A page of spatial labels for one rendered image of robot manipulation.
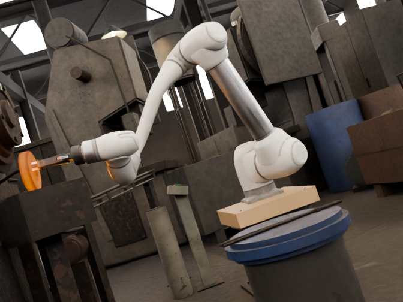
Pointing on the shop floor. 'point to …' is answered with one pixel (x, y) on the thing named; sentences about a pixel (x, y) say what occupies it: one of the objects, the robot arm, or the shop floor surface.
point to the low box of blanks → (380, 151)
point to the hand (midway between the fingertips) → (29, 167)
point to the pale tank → (161, 32)
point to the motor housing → (81, 267)
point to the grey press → (277, 72)
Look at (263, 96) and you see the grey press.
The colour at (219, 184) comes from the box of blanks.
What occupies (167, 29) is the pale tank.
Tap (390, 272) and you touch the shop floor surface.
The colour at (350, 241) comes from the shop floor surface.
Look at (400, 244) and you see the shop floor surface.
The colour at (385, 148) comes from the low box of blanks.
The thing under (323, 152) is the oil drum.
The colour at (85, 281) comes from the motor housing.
